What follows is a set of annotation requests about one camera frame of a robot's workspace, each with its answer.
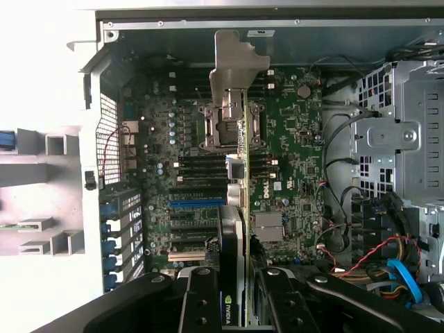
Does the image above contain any white expansion slot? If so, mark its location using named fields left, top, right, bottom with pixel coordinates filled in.
left=168, top=251, right=206, bottom=263

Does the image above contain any blue expansion slot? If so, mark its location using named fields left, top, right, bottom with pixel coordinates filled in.
left=169, top=199, right=226, bottom=208

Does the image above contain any silver chipset heatsink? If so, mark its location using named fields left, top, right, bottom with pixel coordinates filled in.
left=255, top=212, right=284, bottom=242

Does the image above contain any black RAM slot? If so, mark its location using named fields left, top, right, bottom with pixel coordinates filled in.
left=176, top=176, right=280, bottom=184
left=176, top=168, right=280, bottom=176
left=169, top=76, right=277, bottom=85
left=169, top=91, right=277, bottom=101
left=176, top=161, right=280, bottom=169
left=169, top=68, right=277, bottom=78
left=169, top=84, right=277, bottom=92
left=176, top=154, right=280, bottom=162

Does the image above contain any grey parts rack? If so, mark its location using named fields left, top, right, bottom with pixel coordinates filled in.
left=0, top=125, right=86, bottom=257

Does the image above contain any green motherboard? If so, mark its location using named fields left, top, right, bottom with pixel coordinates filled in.
left=119, top=64, right=325, bottom=270

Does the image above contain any metal CPU socket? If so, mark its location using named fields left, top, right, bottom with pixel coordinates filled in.
left=197, top=102, right=268, bottom=152

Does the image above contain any hard disk blue caddy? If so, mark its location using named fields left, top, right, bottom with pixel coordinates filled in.
left=0, top=130, right=17, bottom=152

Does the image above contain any silver metal disk bay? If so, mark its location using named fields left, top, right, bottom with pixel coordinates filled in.
left=352, top=60, right=444, bottom=285

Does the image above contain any black open PC case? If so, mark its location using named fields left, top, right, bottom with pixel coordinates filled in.
left=65, top=6, right=444, bottom=327

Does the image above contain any yellow black wire bundle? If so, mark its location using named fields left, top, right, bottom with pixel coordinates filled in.
left=331, top=242, right=422, bottom=305

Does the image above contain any blue flat wire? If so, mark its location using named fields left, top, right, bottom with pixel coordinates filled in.
left=386, top=258, right=424, bottom=309

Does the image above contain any red black twisted wire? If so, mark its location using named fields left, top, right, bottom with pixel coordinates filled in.
left=329, top=235, right=422, bottom=278

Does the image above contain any thin red wire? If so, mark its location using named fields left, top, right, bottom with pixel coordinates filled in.
left=98, top=124, right=139, bottom=180

